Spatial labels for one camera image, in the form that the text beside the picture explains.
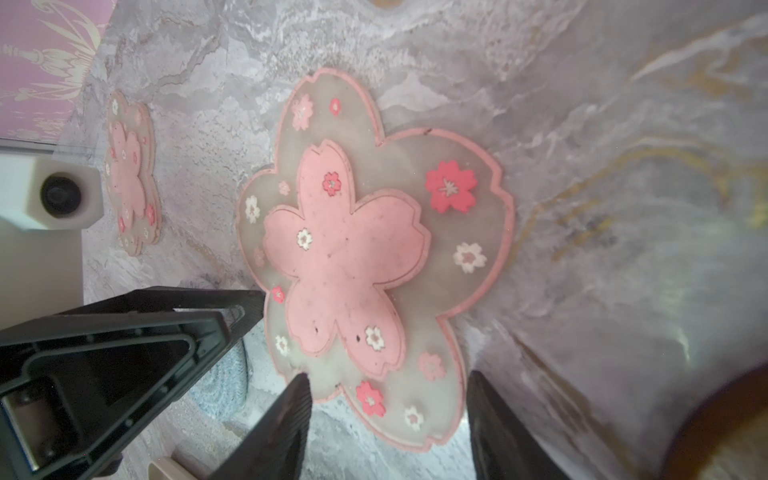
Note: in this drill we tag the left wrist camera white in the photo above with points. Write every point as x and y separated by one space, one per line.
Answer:
41 193

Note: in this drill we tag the blue grey round coaster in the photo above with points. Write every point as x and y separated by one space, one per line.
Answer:
222 391

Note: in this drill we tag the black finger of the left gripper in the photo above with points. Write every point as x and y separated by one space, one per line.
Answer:
79 386

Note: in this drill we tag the brown wooden coaster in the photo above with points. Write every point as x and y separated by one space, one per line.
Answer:
726 436

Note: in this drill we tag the pink flower coaster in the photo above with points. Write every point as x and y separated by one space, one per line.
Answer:
129 173
366 245

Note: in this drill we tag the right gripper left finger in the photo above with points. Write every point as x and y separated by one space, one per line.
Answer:
275 447

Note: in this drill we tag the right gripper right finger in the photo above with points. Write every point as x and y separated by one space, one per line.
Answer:
502 447

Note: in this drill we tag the beige serving tray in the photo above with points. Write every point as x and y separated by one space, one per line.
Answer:
166 468

